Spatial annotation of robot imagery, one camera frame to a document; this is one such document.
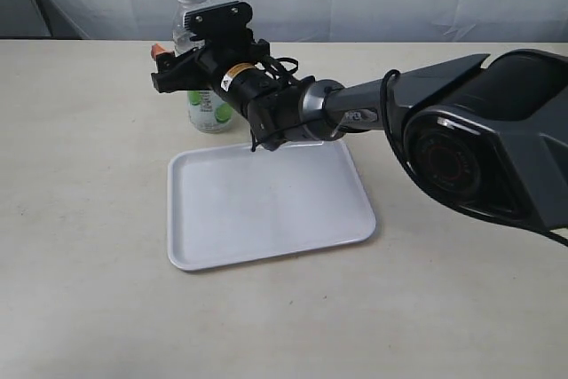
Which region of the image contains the clear lime drink bottle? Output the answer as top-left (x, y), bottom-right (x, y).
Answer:
top-left (172, 0), bottom-right (233, 133)

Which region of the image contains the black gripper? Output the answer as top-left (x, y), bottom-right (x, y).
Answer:
top-left (150, 39), bottom-right (284, 115)

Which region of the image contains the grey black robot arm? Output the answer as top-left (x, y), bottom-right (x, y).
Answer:
top-left (151, 42), bottom-right (567, 234)

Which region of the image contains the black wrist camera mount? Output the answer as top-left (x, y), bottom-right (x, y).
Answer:
top-left (183, 1), bottom-right (253, 39)

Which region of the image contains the white plastic tray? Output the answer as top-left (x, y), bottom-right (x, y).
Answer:
top-left (166, 141), bottom-right (377, 272)

